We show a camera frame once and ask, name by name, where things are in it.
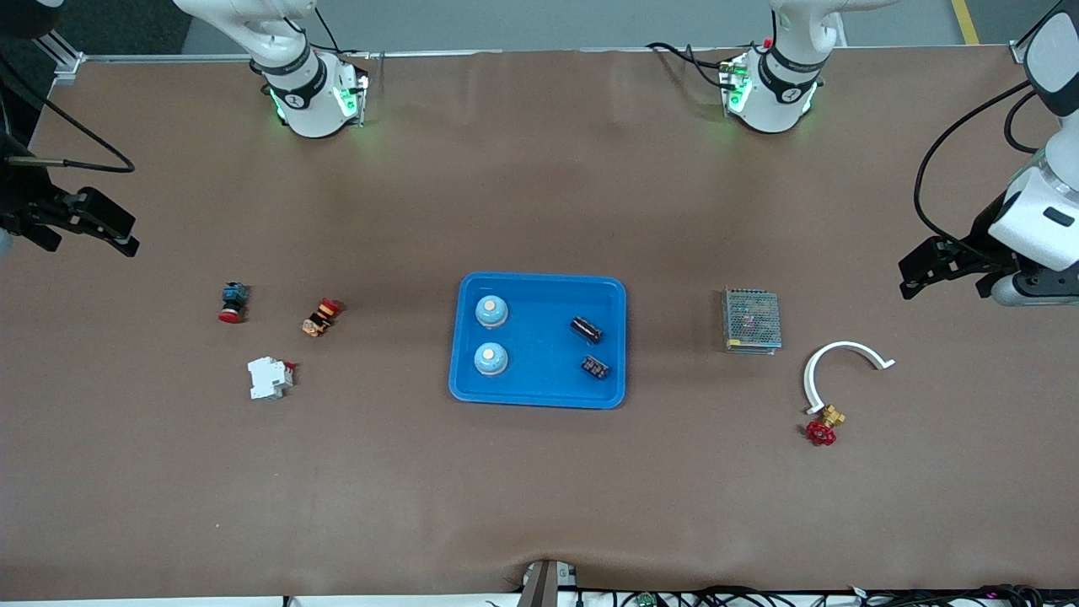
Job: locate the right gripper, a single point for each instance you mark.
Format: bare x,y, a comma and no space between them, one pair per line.
20,199

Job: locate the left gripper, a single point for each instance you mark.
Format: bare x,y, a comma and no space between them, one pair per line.
983,232

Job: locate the long black cylindrical capacitor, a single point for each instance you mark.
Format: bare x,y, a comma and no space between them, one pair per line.
586,330

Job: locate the blue round knob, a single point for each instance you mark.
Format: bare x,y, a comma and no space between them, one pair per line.
491,362

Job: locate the arm base connector panel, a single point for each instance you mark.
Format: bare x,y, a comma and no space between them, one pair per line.
358,97
732,80

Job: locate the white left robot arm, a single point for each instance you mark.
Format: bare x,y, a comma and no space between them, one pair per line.
780,93

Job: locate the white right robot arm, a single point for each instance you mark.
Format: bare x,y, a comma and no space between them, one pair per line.
308,101

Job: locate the red pushbutton with blue base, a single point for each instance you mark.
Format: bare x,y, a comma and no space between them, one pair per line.
233,297

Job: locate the white curved pipe clamp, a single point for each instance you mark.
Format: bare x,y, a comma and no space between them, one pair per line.
807,378

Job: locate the metal mesh power supply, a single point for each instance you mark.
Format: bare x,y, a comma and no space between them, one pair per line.
752,320

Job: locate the white circuit breaker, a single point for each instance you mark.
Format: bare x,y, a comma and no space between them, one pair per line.
268,379

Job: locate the orange striped emergency stop button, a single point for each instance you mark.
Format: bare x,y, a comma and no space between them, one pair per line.
319,320

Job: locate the brown table mat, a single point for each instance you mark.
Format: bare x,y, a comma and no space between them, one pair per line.
539,211

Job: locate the blue plastic tray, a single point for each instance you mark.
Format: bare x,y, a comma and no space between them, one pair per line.
539,371

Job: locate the aluminium frame profile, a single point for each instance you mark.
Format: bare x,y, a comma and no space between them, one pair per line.
69,67
1020,53

